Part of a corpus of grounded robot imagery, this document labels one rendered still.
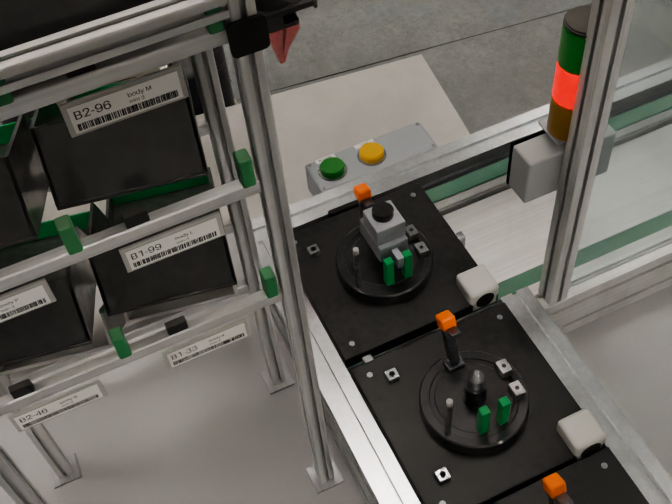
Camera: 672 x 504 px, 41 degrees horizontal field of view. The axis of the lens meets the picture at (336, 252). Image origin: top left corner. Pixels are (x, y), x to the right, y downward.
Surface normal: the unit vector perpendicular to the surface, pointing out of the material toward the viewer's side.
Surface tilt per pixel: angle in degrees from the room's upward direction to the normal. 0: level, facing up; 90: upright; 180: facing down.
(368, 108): 0
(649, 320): 0
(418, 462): 0
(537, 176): 90
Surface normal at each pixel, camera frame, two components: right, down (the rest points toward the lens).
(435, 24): -0.07, -0.61
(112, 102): 0.42, 0.70
